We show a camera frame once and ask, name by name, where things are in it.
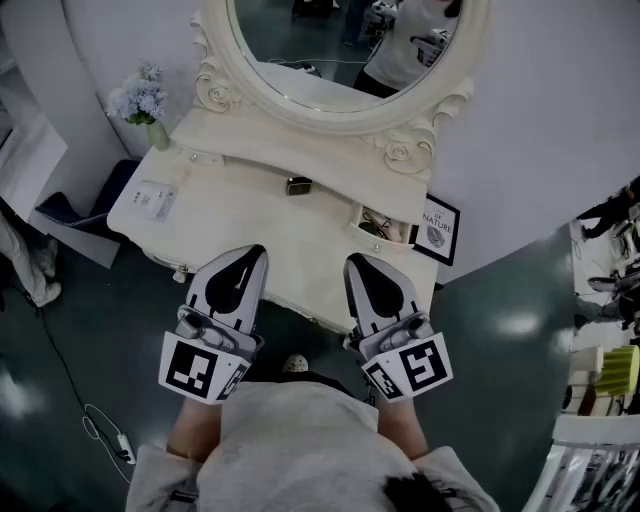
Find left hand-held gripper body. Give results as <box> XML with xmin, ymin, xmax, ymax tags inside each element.
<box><xmin>158</xmin><ymin>305</ymin><xmax>265</xmax><ymax>404</ymax></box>

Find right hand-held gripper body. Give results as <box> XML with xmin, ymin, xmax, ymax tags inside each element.
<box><xmin>357</xmin><ymin>313</ymin><xmax>454</xmax><ymax>403</ymax></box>

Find small white drawer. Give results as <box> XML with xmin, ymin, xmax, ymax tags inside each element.
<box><xmin>348</xmin><ymin>200</ymin><xmax>420</xmax><ymax>257</ymax></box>
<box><xmin>172</xmin><ymin>144</ymin><xmax>226</xmax><ymax>169</ymax></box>

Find white ornate dressing table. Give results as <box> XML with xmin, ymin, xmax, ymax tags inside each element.
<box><xmin>107</xmin><ymin>107</ymin><xmax>441</xmax><ymax>336</ymax></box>

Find small black rectangular object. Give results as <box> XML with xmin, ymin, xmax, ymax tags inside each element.
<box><xmin>285</xmin><ymin>175</ymin><xmax>314</xmax><ymax>198</ymax></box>

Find person's left forearm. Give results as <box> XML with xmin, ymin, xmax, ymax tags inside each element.
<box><xmin>166</xmin><ymin>394</ymin><xmax>225</xmax><ymax>464</ymax></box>

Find person's right forearm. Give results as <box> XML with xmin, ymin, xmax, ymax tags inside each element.
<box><xmin>374</xmin><ymin>397</ymin><xmax>431</xmax><ymax>461</ymax></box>

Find black framed leaf picture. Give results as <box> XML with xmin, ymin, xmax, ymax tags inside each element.
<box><xmin>412</xmin><ymin>193</ymin><xmax>462</xmax><ymax>268</ymax></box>

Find person's black trousers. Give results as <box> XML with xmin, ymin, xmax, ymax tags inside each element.
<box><xmin>247</xmin><ymin>367</ymin><xmax>359</xmax><ymax>399</ymax></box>

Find white printed box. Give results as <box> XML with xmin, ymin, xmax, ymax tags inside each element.
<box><xmin>130</xmin><ymin>178</ymin><xmax>180</xmax><ymax>223</ymax></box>

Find person's grey shirt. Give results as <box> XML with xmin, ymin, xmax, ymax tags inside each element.
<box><xmin>124</xmin><ymin>380</ymin><xmax>501</xmax><ymax>512</ymax></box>

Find green glass vase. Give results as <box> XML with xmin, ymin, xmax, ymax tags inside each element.
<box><xmin>147</xmin><ymin>119</ymin><xmax>171</xmax><ymax>153</ymax></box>

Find white shelf rack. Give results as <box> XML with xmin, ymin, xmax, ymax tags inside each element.
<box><xmin>522</xmin><ymin>414</ymin><xmax>640</xmax><ymax>512</ymax></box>

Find oval white framed mirror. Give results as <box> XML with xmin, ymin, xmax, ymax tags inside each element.
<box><xmin>192</xmin><ymin>0</ymin><xmax>475</xmax><ymax>176</ymax></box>

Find blue flower bunch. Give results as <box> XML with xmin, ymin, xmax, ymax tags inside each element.
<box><xmin>106</xmin><ymin>59</ymin><xmax>169</xmax><ymax>126</ymax></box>

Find yellow green ridged object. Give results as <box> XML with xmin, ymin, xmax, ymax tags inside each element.
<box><xmin>602</xmin><ymin>344</ymin><xmax>640</xmax><ymax>396</ymax></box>

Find black floor cable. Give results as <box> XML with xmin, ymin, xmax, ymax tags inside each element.
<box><xmin>19</xmin><ymin>287</ymin><xmax>89</xmax><ymax>414</ymax></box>

